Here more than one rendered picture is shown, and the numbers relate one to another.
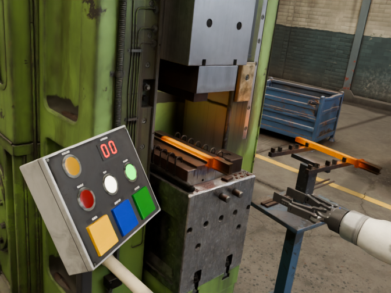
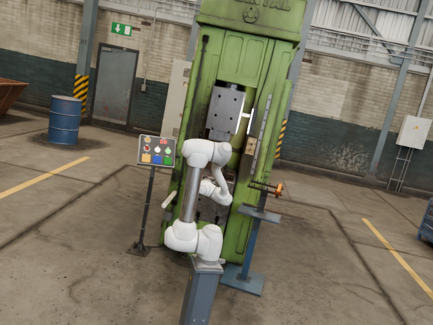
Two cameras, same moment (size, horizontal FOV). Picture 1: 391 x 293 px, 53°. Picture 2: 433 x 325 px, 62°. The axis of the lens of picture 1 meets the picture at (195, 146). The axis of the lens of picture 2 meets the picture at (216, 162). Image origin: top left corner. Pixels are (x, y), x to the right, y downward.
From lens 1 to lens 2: 2.79 m
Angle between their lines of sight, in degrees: 48
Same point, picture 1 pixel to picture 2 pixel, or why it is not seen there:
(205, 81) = (212, 135)
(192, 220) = not seen: hidden behind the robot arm
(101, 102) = (182, 134)
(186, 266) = not seen: hidden behind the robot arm
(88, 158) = (154, 140)
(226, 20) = (223, 115)
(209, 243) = (205, 202)
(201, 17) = (211, 112)
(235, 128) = (245, 166)
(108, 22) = (187, 110)
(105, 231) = (146, 157)
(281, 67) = not seen: outside the picture
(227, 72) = (224, 135)
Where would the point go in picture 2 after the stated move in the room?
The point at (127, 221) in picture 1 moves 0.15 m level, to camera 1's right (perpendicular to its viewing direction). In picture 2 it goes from (156, 160) to (164, 165)
